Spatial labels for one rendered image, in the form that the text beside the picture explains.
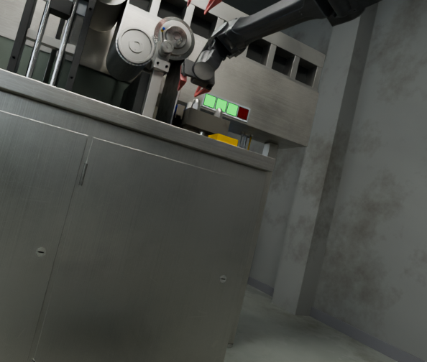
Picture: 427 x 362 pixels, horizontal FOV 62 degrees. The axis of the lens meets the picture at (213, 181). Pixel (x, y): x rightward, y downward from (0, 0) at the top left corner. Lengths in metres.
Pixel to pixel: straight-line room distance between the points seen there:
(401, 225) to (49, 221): 2.49
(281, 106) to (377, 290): 1.68
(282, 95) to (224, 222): 1.01
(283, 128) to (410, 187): 1.37
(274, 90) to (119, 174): 1.13
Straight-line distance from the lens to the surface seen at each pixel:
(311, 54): 2.06
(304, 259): 3.18
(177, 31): 1.32
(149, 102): 1.20
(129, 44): 1.28
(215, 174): 1.02
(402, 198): 2.98
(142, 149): 0.95
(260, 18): 0.90
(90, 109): 0.91
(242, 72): 1.79
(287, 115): 1.90
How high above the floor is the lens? 0.72
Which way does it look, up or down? 4 degrees up
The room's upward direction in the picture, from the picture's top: 14 degrees clockwise
